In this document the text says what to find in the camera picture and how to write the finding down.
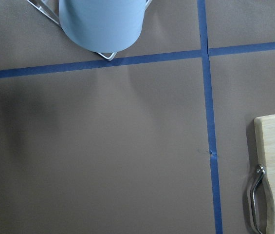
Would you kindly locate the light blue cup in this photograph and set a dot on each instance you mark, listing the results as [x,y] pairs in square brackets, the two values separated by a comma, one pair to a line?
[102,24]

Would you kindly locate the cutting board metal handle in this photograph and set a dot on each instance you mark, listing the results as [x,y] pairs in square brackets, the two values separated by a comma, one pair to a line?
[256,179]

